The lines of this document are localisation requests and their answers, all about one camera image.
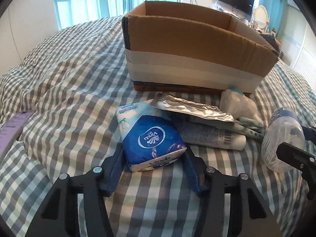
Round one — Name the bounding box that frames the black jacket on chair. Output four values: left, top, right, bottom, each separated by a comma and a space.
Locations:
260, 33, 280, 53

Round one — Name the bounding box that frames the white pad packet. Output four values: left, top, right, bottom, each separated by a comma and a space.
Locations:
219, 89, 263, 126

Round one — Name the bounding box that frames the white louvered wardrobe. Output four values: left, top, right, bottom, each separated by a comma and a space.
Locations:
281, 0, 315, 84

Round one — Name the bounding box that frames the silver foil package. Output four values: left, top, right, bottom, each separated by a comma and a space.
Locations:
150, 94, 239, 123

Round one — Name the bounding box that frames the checkered bed quilt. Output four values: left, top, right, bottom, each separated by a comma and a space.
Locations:
1, 17, 315, 236

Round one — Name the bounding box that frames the white padded headboard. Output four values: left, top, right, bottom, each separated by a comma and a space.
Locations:
1, 0, 59, 75

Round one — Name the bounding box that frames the oval vanity mirror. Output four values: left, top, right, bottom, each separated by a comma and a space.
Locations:
253, 5, 269, 30

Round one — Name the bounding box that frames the purple smartphone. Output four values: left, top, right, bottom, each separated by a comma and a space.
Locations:
0, 110, 34, 163

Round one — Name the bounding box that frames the blue Vinda tissue pack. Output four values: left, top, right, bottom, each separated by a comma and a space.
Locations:
116, 100, 186, 172

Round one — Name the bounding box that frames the open cardboard box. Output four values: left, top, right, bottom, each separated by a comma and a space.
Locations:
122, 1, 278, 94

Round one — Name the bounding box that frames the white tube with barcode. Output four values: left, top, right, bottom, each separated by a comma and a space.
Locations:
175, 121, 246, 151

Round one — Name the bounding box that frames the clear plastic water bottle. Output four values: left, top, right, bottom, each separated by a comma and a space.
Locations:
261, 106, 305, 173

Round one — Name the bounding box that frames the teal corner curtain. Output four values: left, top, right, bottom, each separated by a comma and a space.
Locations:
259, 0, 288, 39

